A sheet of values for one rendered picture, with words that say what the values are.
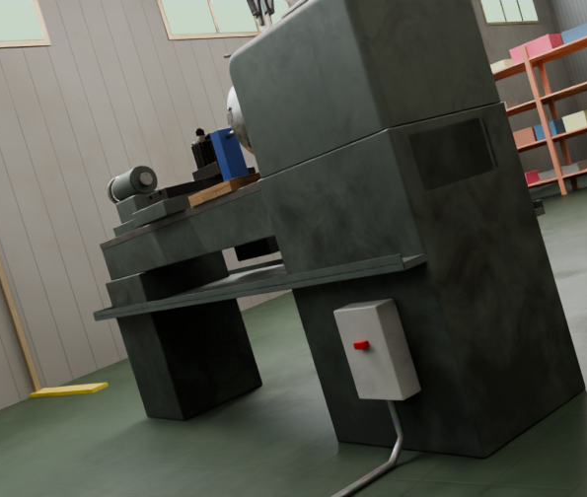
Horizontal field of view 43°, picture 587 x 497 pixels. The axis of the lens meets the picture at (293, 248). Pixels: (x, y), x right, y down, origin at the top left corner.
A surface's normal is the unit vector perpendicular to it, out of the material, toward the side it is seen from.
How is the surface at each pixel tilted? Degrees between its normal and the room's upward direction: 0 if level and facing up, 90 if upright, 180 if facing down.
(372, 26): 90
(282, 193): 90
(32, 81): 90
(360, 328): 90
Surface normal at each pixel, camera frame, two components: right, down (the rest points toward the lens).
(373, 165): -0.77, 0.26
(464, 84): 0.57, -0.14
